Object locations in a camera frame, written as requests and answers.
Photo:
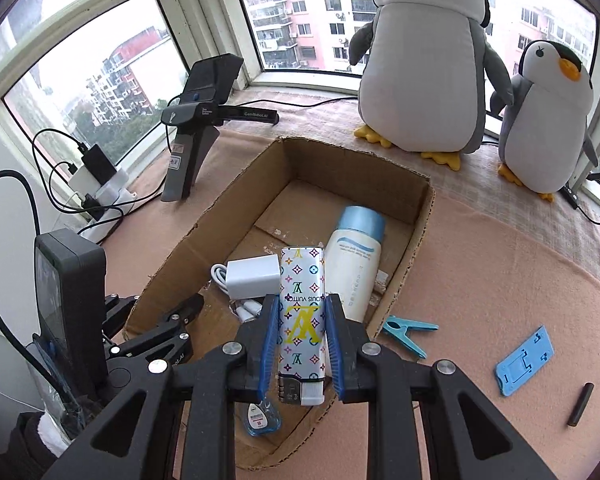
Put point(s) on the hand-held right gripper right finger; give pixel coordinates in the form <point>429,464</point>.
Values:
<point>332,345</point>

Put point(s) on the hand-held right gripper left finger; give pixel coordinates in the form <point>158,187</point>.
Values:
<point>269,340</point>

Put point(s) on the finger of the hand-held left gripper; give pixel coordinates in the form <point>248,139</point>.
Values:
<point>150,342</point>
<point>180,312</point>

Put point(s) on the patterned white lighter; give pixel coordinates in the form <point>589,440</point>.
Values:
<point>302,320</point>

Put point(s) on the white charger plug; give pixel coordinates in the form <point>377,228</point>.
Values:
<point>250,275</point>

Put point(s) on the white lotion bottle blue cap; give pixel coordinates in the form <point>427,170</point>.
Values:
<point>352,260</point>

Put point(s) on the cardboard box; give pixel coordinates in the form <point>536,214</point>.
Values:
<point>300,200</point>

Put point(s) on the blue clothespin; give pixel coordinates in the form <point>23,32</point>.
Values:
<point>405,332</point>

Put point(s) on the small clear blue bottle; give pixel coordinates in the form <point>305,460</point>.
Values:
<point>262,417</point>

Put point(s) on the white power strip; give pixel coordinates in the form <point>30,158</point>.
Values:
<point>105,210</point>

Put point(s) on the white power adapter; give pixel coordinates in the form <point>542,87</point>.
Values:
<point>82,180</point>

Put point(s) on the black power adapter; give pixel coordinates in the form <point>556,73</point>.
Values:
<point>97,162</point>

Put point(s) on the pink felt blanket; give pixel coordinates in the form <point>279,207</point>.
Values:
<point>505,270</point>

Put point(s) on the blue phone stand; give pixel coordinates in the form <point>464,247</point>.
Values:
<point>525,360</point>

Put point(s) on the short black cylinder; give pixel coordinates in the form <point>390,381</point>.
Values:
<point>580,405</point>

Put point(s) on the large grey penguin plush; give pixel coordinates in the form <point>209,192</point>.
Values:
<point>425,60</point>

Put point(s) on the small grey penguin plush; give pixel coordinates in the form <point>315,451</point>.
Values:
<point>550,125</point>

